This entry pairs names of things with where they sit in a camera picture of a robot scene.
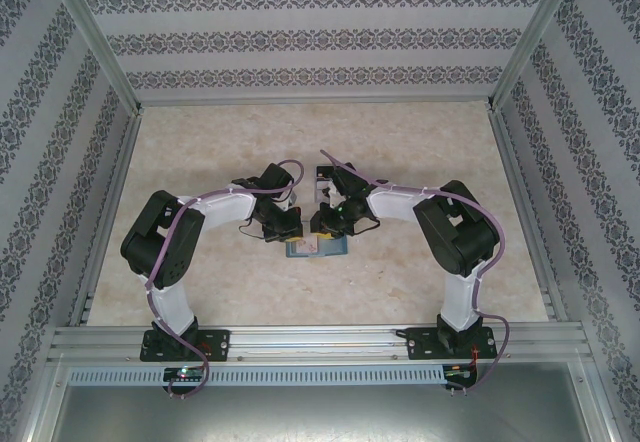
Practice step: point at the pale printed card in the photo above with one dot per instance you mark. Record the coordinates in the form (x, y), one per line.
(304, 247)

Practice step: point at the blue leather card holder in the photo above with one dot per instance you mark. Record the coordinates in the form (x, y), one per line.
(335, 248)

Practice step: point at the black card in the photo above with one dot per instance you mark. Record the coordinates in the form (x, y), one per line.
(321, 169)

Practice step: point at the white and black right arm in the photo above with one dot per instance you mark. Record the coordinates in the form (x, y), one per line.
(462, 302)

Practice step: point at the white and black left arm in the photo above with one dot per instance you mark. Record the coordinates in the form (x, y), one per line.
(165, 307)

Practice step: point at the controller board with lights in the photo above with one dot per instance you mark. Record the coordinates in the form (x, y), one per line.
(460, 372)
(185, 373)

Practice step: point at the metal sheet panel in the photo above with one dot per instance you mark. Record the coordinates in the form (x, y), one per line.
(320, 412)

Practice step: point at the aluminium mounting rail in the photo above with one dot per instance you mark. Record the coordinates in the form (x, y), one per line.
(320, 342)

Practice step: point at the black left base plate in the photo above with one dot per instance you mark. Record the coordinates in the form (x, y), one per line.
(220, 344)

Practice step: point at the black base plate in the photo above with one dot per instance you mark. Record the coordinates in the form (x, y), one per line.
(420, 344)
(220, 344)

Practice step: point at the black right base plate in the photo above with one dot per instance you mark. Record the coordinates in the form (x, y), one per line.
(420, 344)

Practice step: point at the aluminium side rail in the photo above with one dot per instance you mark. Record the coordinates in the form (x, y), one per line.
(510, 162)
(105, 217)

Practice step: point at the aluminium frame post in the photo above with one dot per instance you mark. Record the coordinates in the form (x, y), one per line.
(540, 32)
(90, 32)

